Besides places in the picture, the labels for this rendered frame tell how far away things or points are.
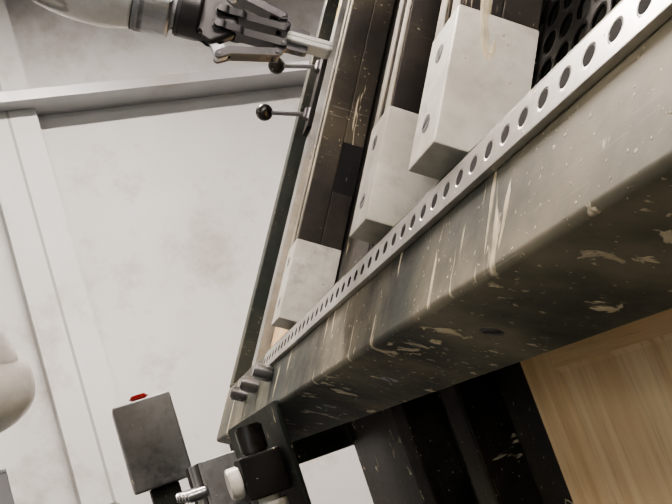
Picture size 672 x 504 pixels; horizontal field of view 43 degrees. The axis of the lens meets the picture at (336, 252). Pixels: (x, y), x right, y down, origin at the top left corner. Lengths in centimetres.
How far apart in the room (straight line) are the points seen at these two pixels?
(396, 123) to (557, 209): 42
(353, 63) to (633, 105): 103
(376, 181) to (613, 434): 36
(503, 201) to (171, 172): 466
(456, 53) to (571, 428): 48
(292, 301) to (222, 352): 364
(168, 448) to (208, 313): 314
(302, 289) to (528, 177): 79
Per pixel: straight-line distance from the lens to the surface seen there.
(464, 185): 60
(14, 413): 156
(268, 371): 131
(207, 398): 481
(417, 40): 91
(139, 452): 182
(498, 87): 69
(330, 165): 133
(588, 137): 45
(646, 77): 42
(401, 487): 169
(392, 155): 85
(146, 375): 475
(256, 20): 133
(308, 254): 128
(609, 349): 89
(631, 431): 92
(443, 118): 66
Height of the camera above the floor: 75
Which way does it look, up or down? 11 degrees up
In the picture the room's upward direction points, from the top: 19 degrees counter-clockwise
